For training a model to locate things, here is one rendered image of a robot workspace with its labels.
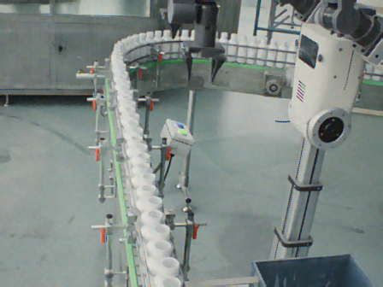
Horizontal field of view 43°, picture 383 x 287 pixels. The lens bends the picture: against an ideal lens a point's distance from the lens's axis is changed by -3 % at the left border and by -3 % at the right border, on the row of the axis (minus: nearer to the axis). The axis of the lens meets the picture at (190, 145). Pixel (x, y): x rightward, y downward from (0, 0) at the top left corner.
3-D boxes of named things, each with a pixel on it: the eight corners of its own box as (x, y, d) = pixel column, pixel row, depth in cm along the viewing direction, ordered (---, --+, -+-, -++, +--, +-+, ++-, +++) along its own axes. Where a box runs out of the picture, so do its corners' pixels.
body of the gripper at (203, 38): (225, 55, 127) (228, 27, 124) (186, 54, 125) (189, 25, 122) (219, 49, 133) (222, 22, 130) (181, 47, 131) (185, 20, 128)
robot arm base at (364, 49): (377, 16, 141) (352, 49, 144) (359, 1, 138) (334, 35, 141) (394, 23, 133) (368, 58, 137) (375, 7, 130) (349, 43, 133)
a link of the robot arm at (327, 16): (368, 18, 133) (358, 15, 138) (344, -3, 129) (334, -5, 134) (350, 45, 134) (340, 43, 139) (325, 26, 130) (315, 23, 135)
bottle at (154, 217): (137, 263, 122) (138, 207, 115) (160, 260, 124) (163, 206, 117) (142, 278, 117) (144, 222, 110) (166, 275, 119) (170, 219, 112)
